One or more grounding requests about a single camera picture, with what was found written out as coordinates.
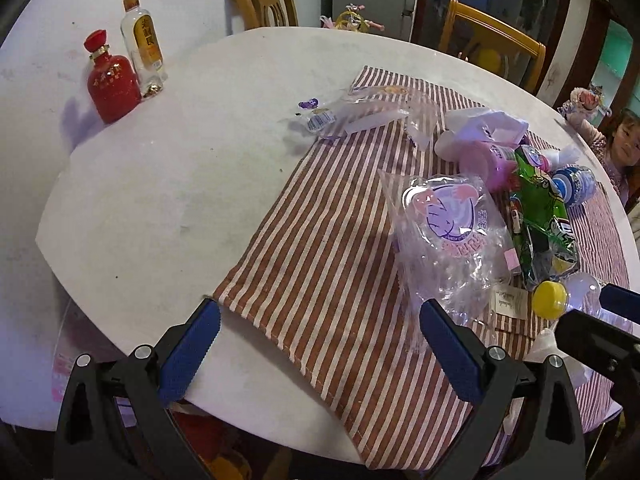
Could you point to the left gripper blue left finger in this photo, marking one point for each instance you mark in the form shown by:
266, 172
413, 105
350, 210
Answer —
115, 421

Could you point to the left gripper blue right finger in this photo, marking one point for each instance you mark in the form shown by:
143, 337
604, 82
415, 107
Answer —
547, 440

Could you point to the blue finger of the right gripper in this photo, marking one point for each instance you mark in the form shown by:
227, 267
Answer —
621, 301

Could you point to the green snack bag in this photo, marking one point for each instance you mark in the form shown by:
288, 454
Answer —
541, 230

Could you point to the blue white drink bottle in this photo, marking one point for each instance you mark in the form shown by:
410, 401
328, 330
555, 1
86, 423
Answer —
576, 184

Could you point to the clear plastic bag purple print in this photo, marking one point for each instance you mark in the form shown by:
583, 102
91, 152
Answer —
452, 245

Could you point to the white tissue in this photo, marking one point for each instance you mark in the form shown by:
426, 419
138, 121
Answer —
465, 126

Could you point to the clear wrapper with barcode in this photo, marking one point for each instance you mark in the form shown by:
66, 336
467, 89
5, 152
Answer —
365, 109

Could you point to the pink drink bottle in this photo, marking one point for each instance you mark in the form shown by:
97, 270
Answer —
495, 164

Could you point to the yellow bottle cap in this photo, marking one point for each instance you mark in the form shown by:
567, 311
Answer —
549, 300

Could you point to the small white paper tag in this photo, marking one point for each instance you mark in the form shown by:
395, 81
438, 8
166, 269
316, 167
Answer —
509, 301

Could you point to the child in purple coat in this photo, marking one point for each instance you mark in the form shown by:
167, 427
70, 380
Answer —
618, 149

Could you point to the red striped table cloth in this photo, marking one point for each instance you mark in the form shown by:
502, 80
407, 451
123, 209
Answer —
319, 279

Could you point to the red liquor bottle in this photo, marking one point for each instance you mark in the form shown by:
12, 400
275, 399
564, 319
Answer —
112, 82

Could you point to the wooden chair yellow cushion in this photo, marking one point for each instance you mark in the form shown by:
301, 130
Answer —
489, 34

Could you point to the clear liquor bottle gold label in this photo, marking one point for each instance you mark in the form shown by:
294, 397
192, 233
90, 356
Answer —
140, 38

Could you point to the pink toy bicycle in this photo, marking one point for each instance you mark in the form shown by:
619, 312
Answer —
351, 19

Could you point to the wooden chair by wall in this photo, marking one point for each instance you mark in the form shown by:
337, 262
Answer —
267, 13

